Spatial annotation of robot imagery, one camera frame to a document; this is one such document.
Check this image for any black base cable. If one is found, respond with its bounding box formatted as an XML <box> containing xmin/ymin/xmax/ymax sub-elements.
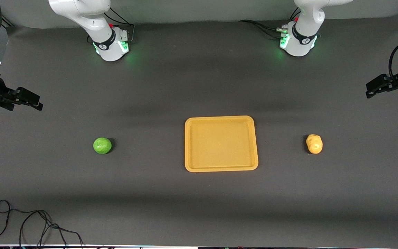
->
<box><xmin>239</xmin><ymin>19</ymin><xmax>287</xmax><ymax>38</ymax></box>
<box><xmin>104</xmin><ymin>7</ymin><xmax>136</xmax><ymax>44</ymax></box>

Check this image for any black right base cable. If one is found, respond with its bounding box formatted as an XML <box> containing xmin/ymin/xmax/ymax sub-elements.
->
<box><xmin>104</xmin><ymin>7</ymin><xmax>136</xmax><ymax>44</ymax></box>

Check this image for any yellow plastic tray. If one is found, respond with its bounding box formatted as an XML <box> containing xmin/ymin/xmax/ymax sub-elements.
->
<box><xmin>184</xmin><ymin>116</ymin><xmax>259</xmax><ymax>173</ymax></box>

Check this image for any black left base cable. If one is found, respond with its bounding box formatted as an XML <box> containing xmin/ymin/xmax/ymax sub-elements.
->
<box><xmin>239</xmin><ymin>19</ymin><xmax>287</xmax><ymax>38</ymax></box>

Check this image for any dark grey table mat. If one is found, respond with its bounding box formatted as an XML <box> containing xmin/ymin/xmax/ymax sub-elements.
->
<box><xmin>0</xmin><ymin>14</ymin><xmax>398</xmax><ymax>247</ymax></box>

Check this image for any yellow potato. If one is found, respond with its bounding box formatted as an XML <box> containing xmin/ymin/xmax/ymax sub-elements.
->
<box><xmin>306</xmin><ymin>134</ymin><xmax>323</xmax><ymax>154</ymax></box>

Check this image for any green apple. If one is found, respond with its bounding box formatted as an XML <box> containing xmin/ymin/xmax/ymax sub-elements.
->
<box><xmin>93</xmin><ymin>137</ymin><xmax>112</xmax><ymax>155</ymax></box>

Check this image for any thin black loose cable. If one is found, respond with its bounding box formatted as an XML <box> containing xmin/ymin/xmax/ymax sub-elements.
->
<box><xmin>0</xmin><ymin>200</ymin><xmax>84</xmax><ymax>248</ymax></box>

